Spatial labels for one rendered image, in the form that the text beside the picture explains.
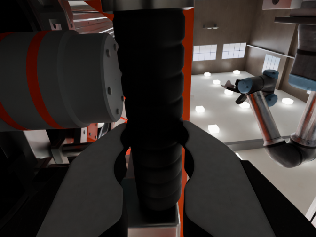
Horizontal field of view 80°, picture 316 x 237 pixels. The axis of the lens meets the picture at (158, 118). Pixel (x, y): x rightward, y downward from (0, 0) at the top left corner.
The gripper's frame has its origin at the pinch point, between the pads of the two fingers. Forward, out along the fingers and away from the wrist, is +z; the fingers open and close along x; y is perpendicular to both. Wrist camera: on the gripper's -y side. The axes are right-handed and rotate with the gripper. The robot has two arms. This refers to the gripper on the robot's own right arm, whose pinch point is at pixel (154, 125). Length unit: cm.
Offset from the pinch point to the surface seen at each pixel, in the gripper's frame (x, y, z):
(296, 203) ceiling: 442, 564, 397
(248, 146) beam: 402, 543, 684
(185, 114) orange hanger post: 11, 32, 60
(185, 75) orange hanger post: 11, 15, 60
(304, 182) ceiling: 527, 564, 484
